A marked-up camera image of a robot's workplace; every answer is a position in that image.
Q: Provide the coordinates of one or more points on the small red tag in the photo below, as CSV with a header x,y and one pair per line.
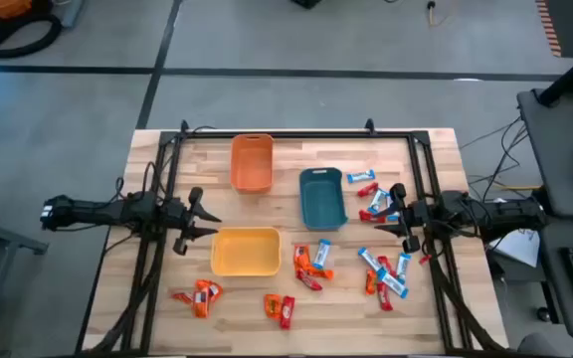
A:
x,y
425,259

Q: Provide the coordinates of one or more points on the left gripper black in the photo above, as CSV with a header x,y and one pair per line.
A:
x,y
182,219

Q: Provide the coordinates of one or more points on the orange vacuum cleaner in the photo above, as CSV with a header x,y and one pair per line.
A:
x,y
3,7

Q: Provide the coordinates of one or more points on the white paper sheet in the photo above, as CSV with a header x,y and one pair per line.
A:
x,y
520,248

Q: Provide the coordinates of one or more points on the black caster wheel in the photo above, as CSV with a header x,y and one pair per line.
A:
x,y
543,314

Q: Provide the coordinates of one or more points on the grey desk top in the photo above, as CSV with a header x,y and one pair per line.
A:
x,y
555,298
555,149

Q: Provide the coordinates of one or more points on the Hershey's cookies creme bar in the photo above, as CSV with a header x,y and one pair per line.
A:
x,y
392,283
369,259
322,254
392,217
377,201
403,267
361,176

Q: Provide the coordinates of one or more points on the black metal pole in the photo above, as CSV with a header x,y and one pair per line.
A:
x,y
570,77

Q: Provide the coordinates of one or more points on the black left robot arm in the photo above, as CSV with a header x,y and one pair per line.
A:
x,y
92,211

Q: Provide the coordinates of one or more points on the orange plastic basket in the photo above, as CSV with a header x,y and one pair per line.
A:
x,y
251,166

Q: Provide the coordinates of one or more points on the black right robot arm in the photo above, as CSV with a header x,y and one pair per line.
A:
x,y
505,214

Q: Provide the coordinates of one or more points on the yellow plastic basket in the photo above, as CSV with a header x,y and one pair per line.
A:
x,y
246,252

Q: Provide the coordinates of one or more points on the teal plastic basket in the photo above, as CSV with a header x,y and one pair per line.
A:
x,y
322,201

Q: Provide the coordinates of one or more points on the red KitKat bar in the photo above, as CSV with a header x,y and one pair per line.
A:
x,y
385,262
368,217
385,301
367,189
309,280
287,312

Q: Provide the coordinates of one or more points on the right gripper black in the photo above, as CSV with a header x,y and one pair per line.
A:
x,y
408,219

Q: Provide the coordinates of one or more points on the black aluminium table frame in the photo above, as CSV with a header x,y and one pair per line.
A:
x,y
291,134

